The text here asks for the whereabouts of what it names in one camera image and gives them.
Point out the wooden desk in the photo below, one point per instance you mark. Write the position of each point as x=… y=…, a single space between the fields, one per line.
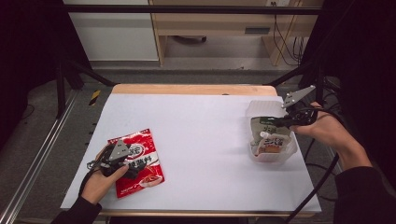
x=211 y=21

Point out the person's left hand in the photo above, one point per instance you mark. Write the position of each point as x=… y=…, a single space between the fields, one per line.
x=99 y=186

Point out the beige green-topped sauce packet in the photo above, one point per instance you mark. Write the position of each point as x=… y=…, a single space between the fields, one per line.
x=264 y=127

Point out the white red spout pouch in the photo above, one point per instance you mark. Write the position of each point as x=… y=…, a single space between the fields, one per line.
x=274 y=144

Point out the black curtain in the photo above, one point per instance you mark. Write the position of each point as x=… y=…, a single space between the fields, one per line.
x=25 y=46
x=367 y=62

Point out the clear plastic container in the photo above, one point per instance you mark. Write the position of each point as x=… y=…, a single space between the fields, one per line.
x=264 y=107

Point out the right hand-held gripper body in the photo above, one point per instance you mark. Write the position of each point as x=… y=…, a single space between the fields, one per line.
x=295 y=97

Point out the yellow black tape strip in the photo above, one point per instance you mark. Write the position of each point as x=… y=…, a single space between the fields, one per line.
x=95 y=97

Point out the black metal stand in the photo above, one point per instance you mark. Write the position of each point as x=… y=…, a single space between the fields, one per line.
x=60 y=93
x=319 y=81

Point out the red sauce packet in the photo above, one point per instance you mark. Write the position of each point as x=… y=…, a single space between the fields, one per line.
x=149 y=140

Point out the grey desk label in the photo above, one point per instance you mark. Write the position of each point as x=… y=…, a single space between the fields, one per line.
x=257 y=30

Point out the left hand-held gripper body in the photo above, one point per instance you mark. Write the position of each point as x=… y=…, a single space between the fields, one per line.
x=120 y=150

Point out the wooden table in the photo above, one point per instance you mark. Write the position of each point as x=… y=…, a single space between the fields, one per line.
x=193 y=89

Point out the black frame crossbar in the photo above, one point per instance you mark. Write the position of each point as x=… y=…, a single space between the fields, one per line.
x=186 y=9

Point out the white cabinet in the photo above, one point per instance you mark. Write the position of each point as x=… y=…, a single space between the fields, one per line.
x=115 y=37

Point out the white table cover board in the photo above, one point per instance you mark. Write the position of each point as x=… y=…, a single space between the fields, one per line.
x=193 y=118

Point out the person's right hand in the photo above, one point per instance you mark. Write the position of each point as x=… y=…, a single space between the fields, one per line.
x=327 y=130

